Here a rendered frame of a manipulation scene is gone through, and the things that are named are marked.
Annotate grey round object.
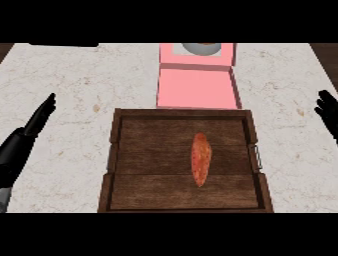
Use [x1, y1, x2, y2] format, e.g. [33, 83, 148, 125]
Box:
[181, 43, 222, 56]

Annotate pink cardboard box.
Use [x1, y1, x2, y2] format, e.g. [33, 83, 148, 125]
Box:
[156, 43, 243, 110]

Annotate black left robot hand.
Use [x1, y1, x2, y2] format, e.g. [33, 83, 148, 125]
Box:
[0, 92, 57, 190]

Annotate brown wooden tray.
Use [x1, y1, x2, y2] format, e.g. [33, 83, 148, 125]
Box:
[97, 107, 274, 214]

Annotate orange sweet potato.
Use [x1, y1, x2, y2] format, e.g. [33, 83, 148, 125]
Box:
[190, 132, 213, 188]

